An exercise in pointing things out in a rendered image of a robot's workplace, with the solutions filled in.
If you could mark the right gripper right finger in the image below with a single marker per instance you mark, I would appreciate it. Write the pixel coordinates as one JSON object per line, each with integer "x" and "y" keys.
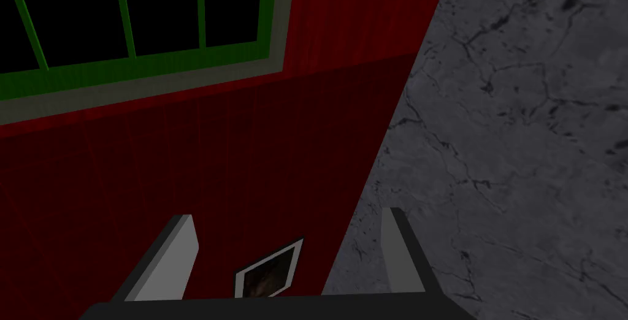
{"x": 403, "y": 261}

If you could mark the white framed dark picture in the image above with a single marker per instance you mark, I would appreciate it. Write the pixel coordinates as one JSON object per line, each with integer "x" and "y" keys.
{"x": 269, "y": 273}

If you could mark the green framed window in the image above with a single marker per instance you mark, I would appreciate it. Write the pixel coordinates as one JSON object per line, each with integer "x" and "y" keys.
{"x": 137, "y": 21}

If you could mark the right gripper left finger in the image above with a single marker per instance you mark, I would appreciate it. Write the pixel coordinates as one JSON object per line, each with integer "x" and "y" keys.
{"x": 167, "y": 266}

